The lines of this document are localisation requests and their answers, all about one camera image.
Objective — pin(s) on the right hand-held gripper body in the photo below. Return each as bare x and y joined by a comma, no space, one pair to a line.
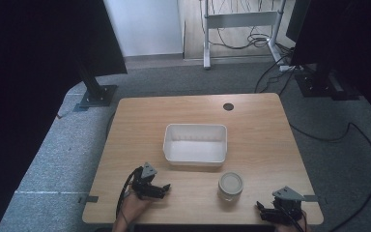
288,201

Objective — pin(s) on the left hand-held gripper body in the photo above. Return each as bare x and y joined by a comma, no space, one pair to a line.
144,180

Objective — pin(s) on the person's right hand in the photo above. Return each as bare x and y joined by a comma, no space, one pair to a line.
288,228

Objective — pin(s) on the person's left hand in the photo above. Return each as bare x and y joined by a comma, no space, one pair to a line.
134,207

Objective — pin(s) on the grey tape strip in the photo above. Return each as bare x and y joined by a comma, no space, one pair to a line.
89,199
310,197

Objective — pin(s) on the white plastic container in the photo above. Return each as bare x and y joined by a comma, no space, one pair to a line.
195,144

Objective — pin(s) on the black metal stand with base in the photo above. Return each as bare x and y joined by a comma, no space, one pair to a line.
323,84
96,93

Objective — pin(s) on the dark round table grommet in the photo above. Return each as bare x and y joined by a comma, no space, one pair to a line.
228,106

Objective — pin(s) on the white power strip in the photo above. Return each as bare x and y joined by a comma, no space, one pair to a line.
288,68

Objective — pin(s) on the black curtain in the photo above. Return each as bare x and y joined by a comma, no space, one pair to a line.
29,80
354,38

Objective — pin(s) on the white metal desk frame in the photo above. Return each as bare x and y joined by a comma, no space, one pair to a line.
238,19

